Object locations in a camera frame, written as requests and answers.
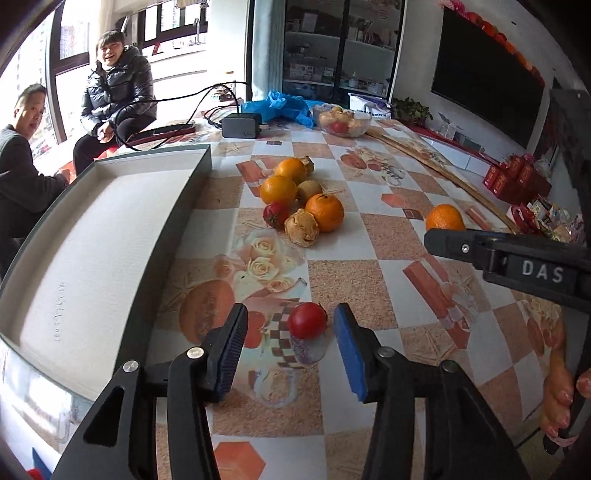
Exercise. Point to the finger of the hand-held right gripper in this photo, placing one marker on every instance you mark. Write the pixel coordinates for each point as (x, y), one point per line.
(494, 235)
(452, 247)

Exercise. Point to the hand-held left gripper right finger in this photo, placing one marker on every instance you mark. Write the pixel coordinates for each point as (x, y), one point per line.
(351, 350)

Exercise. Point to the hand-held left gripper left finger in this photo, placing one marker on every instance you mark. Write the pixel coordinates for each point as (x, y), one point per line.
(229, 355)

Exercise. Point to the dimpled mandarin orange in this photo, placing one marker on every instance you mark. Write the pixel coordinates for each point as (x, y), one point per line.
(444, 218)
(324, 212)

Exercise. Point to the red tomato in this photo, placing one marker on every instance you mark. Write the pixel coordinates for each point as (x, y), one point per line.
(308, 320)
(275, 215)

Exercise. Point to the brown walnut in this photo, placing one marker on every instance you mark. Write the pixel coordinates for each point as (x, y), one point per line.
(301, 227)
(308, 164)

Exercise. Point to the brown kiwi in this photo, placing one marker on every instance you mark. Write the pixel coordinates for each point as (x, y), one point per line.
(310, 190)

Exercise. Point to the grey box tray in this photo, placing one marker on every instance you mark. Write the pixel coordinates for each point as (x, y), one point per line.
(92, 258)

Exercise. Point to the smooth orange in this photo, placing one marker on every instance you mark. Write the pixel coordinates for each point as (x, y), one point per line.
(278, 190)
(291, 168)

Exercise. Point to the person's right hand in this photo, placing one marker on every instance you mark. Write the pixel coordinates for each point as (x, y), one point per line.
(558, 392)

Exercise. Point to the pile of snack packets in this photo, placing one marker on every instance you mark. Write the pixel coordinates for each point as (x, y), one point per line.
(547, 219)

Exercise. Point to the stack of red boxes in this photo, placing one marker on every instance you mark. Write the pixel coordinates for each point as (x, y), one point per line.
(508, 175)

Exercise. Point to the long wooden sticks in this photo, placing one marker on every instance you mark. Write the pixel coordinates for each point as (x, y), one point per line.
(438, 168)

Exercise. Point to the green potted plant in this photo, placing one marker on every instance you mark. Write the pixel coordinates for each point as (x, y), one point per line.
(411, 110)

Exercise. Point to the white printed bag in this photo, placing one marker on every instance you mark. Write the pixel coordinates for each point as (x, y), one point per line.
(369, 106)

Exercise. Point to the glass fruit bowl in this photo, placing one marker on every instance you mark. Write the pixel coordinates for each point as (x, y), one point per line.
(344, 122)

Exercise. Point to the blue plastic bag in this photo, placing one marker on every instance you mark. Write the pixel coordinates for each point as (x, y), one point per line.
(281, 106)

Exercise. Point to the glass door cabinet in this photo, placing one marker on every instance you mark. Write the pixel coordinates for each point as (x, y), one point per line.
(341, 46)

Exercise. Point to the black power adapter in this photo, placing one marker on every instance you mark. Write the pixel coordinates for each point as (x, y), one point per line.
(241, 125)

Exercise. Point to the red flat phone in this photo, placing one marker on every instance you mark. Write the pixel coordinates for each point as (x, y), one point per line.
(166, 131)

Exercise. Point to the grey blue curtain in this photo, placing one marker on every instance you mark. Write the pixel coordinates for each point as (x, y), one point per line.
(267, 50)

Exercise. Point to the black wall television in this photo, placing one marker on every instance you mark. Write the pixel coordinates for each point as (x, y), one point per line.
(485, 78)

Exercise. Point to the red wall garland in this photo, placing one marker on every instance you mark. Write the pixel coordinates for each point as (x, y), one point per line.
(498, 34)

